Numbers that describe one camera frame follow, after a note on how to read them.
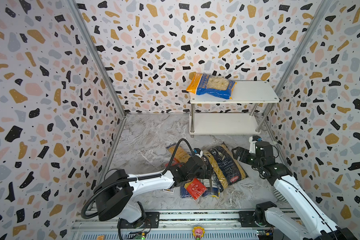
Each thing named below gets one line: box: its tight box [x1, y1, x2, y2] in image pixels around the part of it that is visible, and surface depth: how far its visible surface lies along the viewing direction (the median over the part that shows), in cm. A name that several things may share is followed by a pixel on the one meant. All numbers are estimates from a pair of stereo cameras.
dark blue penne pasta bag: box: [203, 142, 249, 189], surface depth 87 cm
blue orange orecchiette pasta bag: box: [186, 71, 237, 100], surface depth 84 cm
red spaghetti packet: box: [186, 178, 207, 200], surface depth 79 cm
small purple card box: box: [163, 187, 175, 194], surface depth 83 cm
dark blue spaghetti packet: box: [180, 186, 192, 199], surface depth 81 cm
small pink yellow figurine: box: [192, 226, 206, 240], surface depth 69 cm
